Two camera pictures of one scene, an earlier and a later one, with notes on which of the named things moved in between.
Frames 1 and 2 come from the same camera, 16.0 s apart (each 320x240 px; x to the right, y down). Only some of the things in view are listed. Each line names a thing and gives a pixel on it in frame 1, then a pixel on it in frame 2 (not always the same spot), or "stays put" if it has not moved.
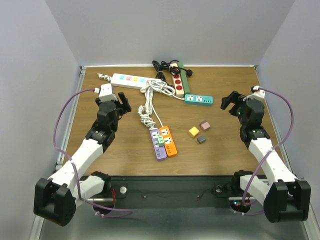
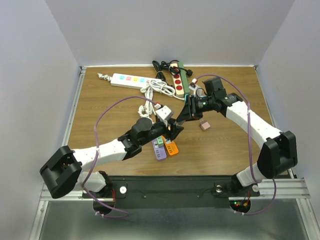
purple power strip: [160, 151] stays put
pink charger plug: [204, 125] stays put
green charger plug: [161, 141] stays put
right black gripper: [235, 103] → [192, 107]
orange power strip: [169, 143] stays put
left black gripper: [120, 105] → [171, 129]
